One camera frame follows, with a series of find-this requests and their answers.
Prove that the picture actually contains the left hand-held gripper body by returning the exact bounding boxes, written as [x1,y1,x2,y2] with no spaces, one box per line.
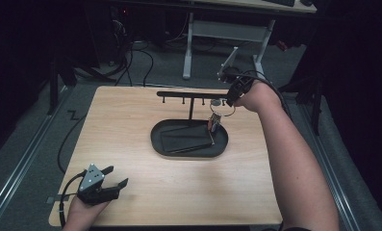
[77,163,120,206]

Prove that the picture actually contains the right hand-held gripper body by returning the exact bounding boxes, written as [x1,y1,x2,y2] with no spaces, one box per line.
[217,46,256,98]

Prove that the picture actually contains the key ring with colourful tags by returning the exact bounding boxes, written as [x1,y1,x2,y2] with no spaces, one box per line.
[206,102,237,134]

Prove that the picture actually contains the black wallet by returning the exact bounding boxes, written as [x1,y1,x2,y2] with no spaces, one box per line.
[160,123,216,154]

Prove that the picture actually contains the black hook stand with tray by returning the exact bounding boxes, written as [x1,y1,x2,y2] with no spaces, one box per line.
[150,90,230,159]

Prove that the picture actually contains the person's left hand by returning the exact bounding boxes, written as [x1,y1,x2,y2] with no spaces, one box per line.
[65,197,112,226]

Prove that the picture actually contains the person's right hand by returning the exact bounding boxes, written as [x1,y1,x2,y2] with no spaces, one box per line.
[235,80,283,114]

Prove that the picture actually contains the grey floor tape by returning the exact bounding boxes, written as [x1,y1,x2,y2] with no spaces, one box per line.
[45,193,66,205]

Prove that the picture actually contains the black metal stand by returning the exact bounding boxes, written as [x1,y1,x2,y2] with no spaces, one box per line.
[274,71,326,137]
[47,57,79,116]

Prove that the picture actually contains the left hand-held gripper cable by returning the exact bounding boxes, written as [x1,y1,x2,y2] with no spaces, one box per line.
[59,169,88,229]

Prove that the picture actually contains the hand-held gripper cable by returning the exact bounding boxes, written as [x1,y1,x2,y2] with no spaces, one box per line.
[233,69,293,121]
[59,169,88,229]

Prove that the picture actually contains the right hand-held gripper cable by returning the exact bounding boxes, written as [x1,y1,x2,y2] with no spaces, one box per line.
[233,69,293,121]

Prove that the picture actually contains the black floor cable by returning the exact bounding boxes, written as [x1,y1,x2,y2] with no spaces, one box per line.
[57,110,88,174]

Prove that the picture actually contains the white desk frame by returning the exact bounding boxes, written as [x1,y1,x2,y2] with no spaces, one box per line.
[166,0,318,88]

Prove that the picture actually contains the metal floor rail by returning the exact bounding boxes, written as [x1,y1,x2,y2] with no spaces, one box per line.
[0,86,71,227]
[298,104,363,231]

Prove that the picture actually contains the bundle of black cables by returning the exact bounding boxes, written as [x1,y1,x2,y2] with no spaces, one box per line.
[98,9,155,88]

